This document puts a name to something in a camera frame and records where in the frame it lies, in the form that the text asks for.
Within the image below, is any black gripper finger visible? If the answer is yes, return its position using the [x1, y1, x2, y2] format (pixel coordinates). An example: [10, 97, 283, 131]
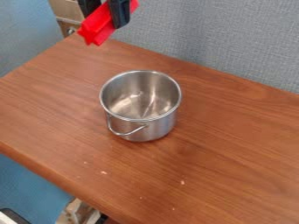
[106, 0, 131, 29]
[77, 0, 101, 17]

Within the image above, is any red plastic block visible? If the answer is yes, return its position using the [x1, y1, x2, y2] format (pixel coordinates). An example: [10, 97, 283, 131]
[77, 0, 139, 46]

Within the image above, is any stainless steel pot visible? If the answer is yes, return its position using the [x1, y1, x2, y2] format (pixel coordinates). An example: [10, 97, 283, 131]
[98, 70, 183, 142]

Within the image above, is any black and white device corner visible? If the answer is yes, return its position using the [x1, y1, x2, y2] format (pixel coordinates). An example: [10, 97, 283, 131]
[0, 208, 30, 224]

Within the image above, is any light wooden frame under table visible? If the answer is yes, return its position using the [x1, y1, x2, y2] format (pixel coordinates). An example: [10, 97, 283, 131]
[54, 199, 102, 224]

